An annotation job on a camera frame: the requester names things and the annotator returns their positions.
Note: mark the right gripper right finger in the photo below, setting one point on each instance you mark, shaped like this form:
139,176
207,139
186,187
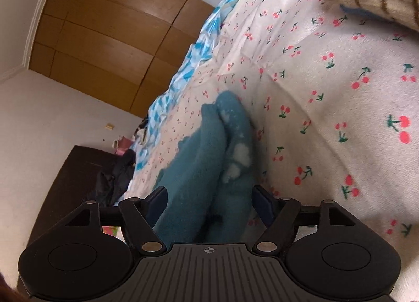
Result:
279,217

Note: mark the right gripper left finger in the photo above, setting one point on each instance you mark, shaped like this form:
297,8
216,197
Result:
140,216

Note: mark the blue fluffy flower sweater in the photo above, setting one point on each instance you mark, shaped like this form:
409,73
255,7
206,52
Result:
209,181

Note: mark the dark navy clothes pile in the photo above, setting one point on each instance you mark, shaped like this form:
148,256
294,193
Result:
113,180

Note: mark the pink cartoon pillow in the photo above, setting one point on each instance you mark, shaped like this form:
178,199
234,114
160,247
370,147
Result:
112,231

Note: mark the dark wooden headboard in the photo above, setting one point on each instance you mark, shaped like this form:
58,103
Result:
68,254

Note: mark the white cherry print quilt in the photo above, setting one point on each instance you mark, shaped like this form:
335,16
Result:
333,99

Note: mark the blue white checked blanket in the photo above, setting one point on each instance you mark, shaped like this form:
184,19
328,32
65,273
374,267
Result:
199,52

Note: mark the wooden wardrobe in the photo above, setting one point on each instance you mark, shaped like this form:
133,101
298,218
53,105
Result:
122,52

